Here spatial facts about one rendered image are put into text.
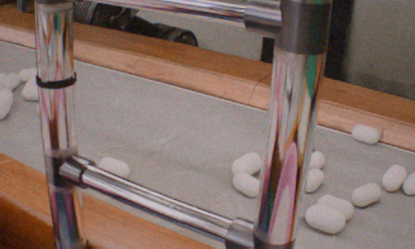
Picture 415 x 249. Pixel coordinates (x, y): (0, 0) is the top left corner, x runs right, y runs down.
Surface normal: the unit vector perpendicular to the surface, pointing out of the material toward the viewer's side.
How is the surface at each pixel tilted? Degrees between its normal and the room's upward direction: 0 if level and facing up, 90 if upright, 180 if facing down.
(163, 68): 45
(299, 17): 90
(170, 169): 0
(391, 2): 90
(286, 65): 90
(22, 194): 0
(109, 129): 0
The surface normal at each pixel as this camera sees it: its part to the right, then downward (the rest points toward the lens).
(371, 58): -0.45, 0.33
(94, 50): -0.31, -0.40
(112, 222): 0.06, -0.91
